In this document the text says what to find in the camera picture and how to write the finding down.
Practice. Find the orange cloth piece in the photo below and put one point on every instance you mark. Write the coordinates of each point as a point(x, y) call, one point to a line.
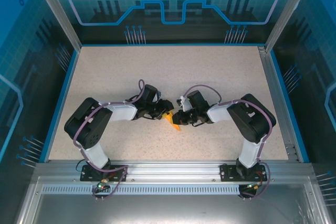
point(176, 127)

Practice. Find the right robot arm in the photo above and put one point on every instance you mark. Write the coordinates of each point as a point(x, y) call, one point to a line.
point(252, 121)

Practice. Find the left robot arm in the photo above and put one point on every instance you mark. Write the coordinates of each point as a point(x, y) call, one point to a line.
point(86, 121)

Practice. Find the blue table edge strip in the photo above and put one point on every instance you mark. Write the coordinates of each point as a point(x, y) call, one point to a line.
point(60, 106)
point(288, 106)
point(170, 44)

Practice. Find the metal tray panel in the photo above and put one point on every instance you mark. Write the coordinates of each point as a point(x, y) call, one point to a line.
point(170, 211)

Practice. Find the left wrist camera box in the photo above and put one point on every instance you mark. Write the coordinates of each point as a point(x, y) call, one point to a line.
point(158, 95)

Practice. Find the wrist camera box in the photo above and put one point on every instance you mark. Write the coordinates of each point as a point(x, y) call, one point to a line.
point(185, 103)
point(158, 95)

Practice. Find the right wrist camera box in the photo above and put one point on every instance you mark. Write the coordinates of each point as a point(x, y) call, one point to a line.
point(185, 103)

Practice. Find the aluminium mounting rail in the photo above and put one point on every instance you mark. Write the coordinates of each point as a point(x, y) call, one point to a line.
point(170, 171)

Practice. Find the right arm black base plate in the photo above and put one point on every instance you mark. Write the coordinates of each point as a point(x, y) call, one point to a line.
point(228, 172)

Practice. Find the aluminium side rail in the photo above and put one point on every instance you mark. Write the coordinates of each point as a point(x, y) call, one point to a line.
point(278, 103)

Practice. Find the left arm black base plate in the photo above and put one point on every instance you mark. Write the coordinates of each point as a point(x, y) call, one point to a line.
point(86, 175)

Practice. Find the aluminium frame post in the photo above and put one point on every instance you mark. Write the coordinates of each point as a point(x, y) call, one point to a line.
point(57, 11)
point(288, 11)

